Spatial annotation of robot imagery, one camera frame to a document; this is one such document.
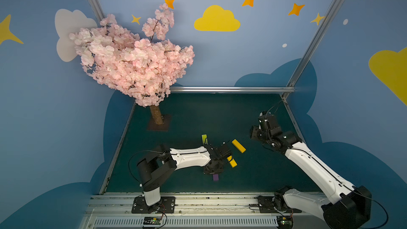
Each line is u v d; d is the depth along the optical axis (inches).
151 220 28.3
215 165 27.7
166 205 29.3
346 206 14.8
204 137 38.7
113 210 29.0
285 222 28.7
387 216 15.2
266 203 29.4
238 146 37.0
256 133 28.3
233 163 34.7
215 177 32.1
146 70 24.7
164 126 40.6
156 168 18.1
